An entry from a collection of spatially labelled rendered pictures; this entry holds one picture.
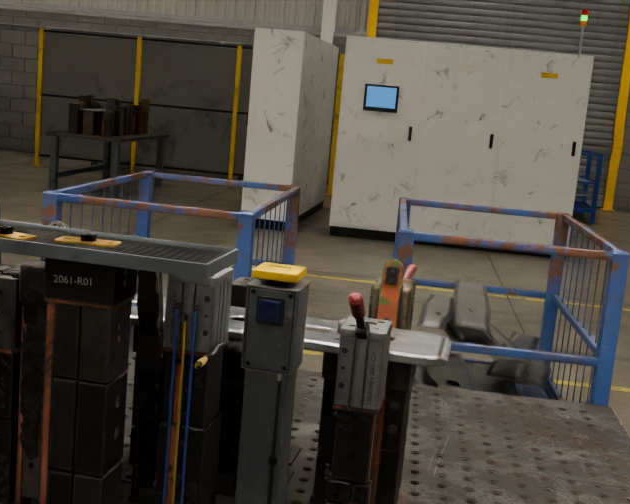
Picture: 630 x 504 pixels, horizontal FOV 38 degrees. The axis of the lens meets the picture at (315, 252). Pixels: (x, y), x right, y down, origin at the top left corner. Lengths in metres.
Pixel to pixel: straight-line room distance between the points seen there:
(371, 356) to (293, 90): 8.07
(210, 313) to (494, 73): 8.09
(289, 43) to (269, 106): 0.65
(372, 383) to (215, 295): 0.26
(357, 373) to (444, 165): 8.03
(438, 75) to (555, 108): 1.18
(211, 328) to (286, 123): 8.02
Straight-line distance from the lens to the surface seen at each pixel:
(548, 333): 4.55
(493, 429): 2.10
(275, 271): 1.18
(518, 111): 9.36
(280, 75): 9.37
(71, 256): 1.22
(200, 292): 1.37
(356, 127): 9.32
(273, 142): 9.39
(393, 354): 1.45
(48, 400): 1.32
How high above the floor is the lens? 1.38
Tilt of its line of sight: 10 degrees down
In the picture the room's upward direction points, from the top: 5 degrees clockwise
